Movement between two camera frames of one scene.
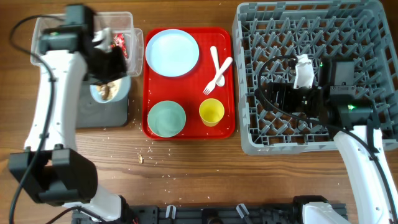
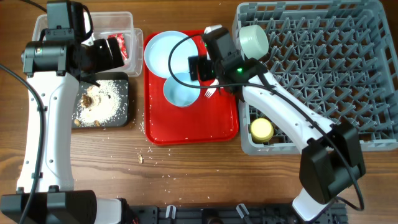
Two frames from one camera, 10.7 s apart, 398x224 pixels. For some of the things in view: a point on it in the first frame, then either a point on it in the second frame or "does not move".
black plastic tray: [92, 113] does not move
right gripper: [285, 89] -> [202, 62]
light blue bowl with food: [111, 91] -> [178, 94]
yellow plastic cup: [211, 112] -> [262, 130]
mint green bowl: [166, 119] -> [254, 41]
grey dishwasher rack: [363, 32] does not move
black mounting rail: [213, 214] does not move
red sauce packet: [119, 41] does not move
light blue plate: [172, 53] does not move
